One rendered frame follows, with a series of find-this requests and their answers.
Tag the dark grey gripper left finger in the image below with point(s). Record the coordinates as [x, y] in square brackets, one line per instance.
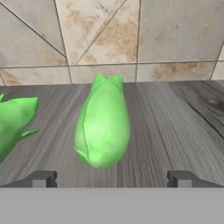
[40, 178]

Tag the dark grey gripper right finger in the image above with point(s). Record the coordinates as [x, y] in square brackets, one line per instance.
[183, 178]

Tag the green corn in husk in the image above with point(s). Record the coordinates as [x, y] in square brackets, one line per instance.
[102, 125]
[13, 122]

